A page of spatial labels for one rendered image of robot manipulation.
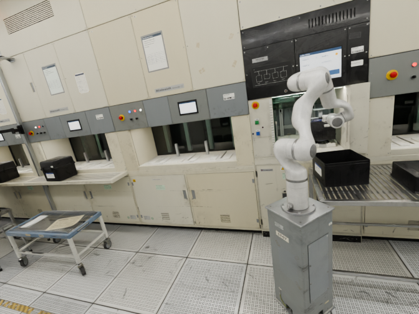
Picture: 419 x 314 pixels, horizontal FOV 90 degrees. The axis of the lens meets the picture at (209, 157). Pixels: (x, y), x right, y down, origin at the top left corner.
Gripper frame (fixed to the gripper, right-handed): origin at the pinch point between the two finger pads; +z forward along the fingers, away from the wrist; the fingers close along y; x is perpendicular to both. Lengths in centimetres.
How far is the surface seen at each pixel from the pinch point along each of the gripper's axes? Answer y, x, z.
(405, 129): 72, -28, 46
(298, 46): -19, 55, 2
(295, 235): -31, -51, -83
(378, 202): 14, -43, -60
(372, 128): 31.1, -13.3, 1.6
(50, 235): -253, -74, -72
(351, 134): 16.2, -15.6, -3.3
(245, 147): -68, -21, 2
